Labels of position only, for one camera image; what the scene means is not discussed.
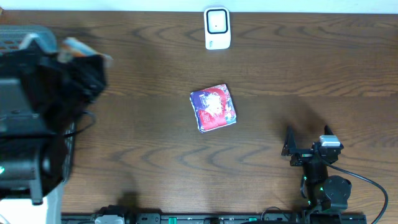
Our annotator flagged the small orange snack packet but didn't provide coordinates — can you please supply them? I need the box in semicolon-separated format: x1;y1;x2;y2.
57;37;113;67

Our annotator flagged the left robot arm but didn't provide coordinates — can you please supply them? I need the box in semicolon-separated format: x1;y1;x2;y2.
1;42;106;205

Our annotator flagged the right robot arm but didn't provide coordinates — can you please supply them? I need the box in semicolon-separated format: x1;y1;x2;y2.
281;126;351;213

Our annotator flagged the white barcode scanner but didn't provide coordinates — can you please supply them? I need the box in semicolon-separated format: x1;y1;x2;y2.
203;7;231;50

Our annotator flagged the purple red snack packet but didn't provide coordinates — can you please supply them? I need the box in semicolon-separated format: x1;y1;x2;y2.
190;84;237;133

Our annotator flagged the grey plastic basket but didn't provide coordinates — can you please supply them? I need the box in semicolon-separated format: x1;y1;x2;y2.
1;25;75;183

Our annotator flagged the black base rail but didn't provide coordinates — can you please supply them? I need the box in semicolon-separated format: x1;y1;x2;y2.
60;212;368;224

